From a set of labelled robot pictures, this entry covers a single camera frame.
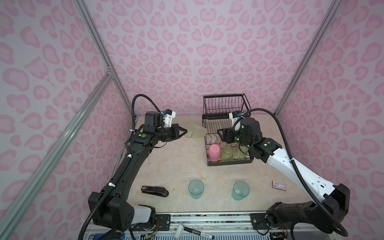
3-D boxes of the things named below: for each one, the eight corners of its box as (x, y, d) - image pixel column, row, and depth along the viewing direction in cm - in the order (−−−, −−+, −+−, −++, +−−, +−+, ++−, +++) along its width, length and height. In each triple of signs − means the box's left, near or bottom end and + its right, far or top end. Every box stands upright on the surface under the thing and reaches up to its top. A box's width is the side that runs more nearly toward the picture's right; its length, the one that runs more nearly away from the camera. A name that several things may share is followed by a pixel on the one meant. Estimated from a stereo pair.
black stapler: (141, 193, 85) (139, 190, 81) (144, 186, 87) (141, 183, 83) (167, 197, 83) (166, 195, 79) (169, 191, 85) (168, 188, 81)
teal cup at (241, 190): (232, 202, 81) (236, 196, 73) (230, 188, 86) (233, 180, 78) (245, 202, 81) (251, 196, 73) (243, 187, 86) (248, 180, 78)
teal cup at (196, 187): (189, 198, 83) (188, 192, 74) (189, 186, 87) (188, 179, 78) (203, 198, 83) (204, 192, 74) (203, 186, 87) (204, 179, 78)
